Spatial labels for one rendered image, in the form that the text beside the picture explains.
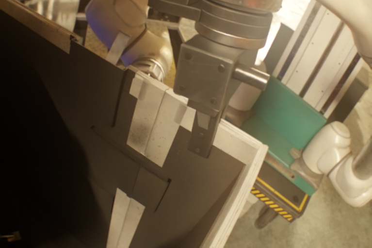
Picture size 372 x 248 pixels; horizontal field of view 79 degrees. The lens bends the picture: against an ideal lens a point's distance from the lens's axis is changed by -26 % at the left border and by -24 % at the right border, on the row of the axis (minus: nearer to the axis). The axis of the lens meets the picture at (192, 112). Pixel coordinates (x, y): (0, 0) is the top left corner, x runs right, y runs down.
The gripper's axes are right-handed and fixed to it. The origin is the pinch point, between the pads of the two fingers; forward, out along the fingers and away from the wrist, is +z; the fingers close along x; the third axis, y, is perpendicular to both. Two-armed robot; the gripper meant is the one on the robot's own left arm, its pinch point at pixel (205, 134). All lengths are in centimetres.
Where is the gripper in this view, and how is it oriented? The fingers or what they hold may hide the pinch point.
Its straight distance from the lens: 36.0
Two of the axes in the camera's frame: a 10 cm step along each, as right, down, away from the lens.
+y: 8.9, 3.8, -2.5
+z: -1.7, 8.0, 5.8
